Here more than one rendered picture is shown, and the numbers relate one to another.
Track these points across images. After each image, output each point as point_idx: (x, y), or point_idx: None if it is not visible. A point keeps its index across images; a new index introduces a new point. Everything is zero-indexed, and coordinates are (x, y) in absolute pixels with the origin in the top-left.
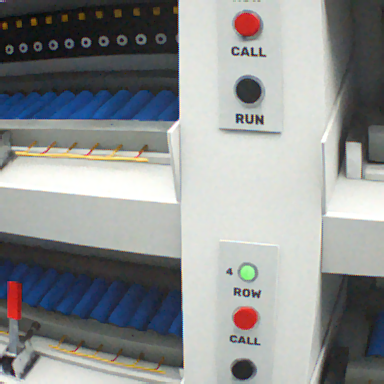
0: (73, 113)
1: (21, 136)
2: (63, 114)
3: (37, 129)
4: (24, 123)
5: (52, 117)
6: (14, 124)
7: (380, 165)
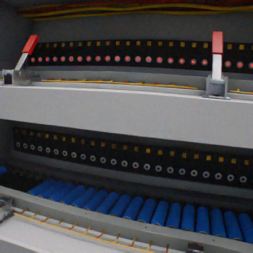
0: (234, 232)
1: (208, 249)
2: (223, 230)
3: (227, 248)
4: (208, 239)
5: (221, 234)
6: (200, 238)
7: None
